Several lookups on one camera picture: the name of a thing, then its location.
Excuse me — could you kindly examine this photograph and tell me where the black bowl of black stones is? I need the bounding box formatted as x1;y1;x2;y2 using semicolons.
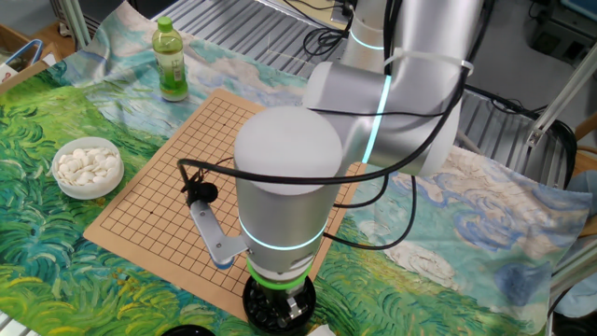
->
242;274;317;335

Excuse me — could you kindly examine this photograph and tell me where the wooden chair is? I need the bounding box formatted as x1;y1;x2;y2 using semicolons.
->
573;125;597;178

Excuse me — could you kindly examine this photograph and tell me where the white bowl of white stones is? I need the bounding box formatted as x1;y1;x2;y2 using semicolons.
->
50;136;126;201

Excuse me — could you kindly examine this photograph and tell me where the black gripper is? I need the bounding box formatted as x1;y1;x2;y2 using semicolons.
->
254;277;313;329

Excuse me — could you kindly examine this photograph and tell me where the silver camera bracket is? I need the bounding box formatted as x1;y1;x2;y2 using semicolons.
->
188;198;251;271

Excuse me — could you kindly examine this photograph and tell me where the painted landscape tablecloth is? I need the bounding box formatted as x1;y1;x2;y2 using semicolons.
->
0;0;593;336

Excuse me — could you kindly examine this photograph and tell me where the black bowl lid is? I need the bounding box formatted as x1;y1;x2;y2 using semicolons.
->
160;324;216;336

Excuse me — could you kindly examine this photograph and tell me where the tan go board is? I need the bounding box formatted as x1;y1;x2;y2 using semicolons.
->
82;88;368;323

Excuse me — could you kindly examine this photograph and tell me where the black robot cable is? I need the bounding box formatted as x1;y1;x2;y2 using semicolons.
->
176;0;472;251

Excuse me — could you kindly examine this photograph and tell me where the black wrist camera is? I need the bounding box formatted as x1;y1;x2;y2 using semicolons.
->
181;180;219;207

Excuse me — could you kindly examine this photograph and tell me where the grey equipment cabinet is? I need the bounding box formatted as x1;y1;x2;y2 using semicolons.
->
531;0;597;66

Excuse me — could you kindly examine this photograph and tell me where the cardboard box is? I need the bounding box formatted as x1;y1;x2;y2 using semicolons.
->
0;22;62;94

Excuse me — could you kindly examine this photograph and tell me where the black cable bundle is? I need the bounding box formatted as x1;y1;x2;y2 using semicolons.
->
465;83;579;188

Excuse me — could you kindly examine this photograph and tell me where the light blue cloth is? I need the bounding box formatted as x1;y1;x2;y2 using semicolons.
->
554;170;597;318

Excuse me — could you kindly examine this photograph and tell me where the blue rimmed bag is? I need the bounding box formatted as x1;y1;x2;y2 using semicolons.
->
0;39;46;83

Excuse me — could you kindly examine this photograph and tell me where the aluminium frame post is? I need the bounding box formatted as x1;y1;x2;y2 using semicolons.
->
60;0;92;38
526;53;597;148

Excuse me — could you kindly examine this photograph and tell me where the green tea bottle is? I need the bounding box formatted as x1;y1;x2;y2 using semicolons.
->
151;16;190;103

